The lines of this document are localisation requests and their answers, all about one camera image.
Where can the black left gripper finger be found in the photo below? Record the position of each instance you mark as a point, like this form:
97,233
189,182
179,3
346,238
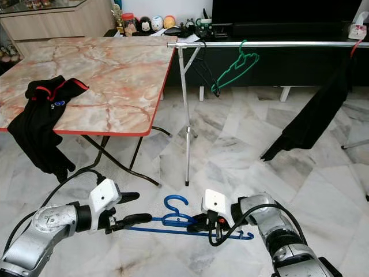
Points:
130,197
135,219

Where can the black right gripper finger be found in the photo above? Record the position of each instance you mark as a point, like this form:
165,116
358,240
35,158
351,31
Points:
199,226
199,217

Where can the blue plastic hanger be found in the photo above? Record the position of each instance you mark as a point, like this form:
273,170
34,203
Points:
176,217

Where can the black jersey with red stripes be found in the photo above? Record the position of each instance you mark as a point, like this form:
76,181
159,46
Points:
46,127

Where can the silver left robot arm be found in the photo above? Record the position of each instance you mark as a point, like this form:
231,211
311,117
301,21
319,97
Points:
55,222

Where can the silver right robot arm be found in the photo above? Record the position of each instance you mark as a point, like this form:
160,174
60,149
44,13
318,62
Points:
288,242

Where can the red plastic hanger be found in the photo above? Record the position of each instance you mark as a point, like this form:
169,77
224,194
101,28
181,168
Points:
354,49

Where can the glass jar with red lid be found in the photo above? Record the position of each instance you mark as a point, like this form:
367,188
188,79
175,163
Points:
130,26

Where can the black television console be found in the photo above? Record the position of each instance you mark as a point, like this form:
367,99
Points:
294,69

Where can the black round doll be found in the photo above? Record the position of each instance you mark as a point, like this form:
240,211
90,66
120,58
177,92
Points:
145,25

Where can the white round doll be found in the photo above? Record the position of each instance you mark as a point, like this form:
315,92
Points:
157,23

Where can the orange round doll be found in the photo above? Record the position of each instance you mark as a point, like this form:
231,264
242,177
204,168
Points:
169,22

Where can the silver clothes rack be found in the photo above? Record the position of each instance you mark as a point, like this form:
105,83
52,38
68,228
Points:
265,44

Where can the light wooden cabinet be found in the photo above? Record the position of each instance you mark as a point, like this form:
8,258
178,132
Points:
57,26

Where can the black soundbar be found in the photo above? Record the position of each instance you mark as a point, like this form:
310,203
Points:
288,30

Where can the black flat television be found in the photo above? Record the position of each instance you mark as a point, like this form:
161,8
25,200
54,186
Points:
282,14

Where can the white tissue box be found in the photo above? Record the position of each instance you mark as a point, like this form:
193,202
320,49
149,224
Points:
358,29

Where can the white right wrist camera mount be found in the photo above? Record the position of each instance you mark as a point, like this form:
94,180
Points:
214,202

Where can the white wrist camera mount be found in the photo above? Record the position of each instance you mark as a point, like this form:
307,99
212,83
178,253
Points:
105,196
214,202

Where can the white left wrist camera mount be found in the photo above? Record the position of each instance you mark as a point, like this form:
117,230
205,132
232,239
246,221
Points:
105,196

